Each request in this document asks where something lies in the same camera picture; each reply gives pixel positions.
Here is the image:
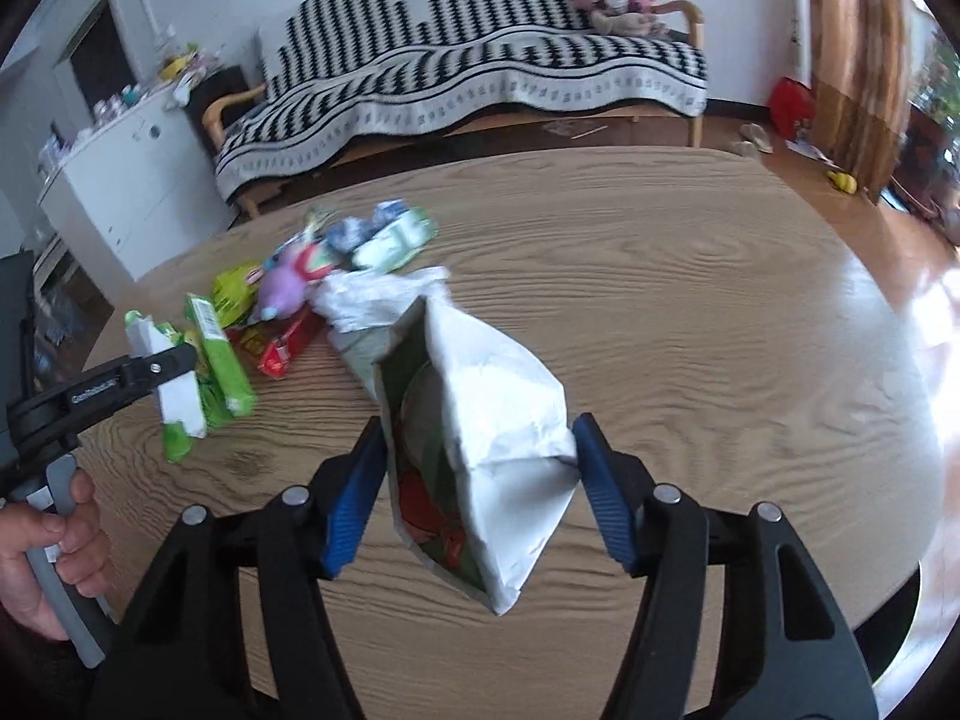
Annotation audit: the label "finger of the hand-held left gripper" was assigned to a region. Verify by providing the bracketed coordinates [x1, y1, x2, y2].
[71, 343, 198, 407]

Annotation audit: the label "brown curtain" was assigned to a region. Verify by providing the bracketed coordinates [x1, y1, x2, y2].
[801, 0, 914, 197]

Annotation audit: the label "yellow-green wrapper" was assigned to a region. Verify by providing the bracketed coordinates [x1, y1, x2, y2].
[211, 262, 265, 329]

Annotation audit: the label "long green wrapper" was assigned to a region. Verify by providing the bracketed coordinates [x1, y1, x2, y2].
[184, 294, 257, 428]

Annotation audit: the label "white and green wrapper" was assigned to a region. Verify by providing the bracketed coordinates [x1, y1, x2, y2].
[124, 309, 209, 464]

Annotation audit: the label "white cabinet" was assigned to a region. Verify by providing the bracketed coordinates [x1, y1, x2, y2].
[36, 77, 242, 284]

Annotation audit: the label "white snack bag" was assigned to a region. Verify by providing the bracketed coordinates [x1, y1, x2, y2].
[373, 295, 582, 617]

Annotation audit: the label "beige plush toy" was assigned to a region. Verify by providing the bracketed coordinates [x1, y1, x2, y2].
[587, 4, 670, 40]

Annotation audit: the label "paper sheets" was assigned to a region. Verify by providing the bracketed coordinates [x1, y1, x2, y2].
[784, 136, 842, 167]

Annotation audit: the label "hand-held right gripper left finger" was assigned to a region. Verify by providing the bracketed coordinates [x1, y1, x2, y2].
[88, 414, 389, 720]

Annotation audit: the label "crumpled white plastic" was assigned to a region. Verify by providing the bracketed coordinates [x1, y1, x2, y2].
[310, 265, 452, 336]

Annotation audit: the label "person's left hand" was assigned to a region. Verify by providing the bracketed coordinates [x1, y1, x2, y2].
[0, 469, 115, 642]

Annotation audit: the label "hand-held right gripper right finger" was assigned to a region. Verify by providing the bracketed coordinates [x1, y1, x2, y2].
[570, 412, 880, 720]

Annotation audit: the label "purple and pink wrapper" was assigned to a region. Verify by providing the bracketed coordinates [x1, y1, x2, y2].
[253, 246, 314, 321]

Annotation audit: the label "clutter of small items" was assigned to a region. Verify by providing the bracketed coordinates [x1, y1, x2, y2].
[37, 41, 222, 170]

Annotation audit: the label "blue and white crumpled wrapper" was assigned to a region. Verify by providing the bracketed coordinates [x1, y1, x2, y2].
[325, 216, 377, 254]

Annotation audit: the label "red white green wrapper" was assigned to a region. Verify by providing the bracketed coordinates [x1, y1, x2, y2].
[289, 234, 355, 284]

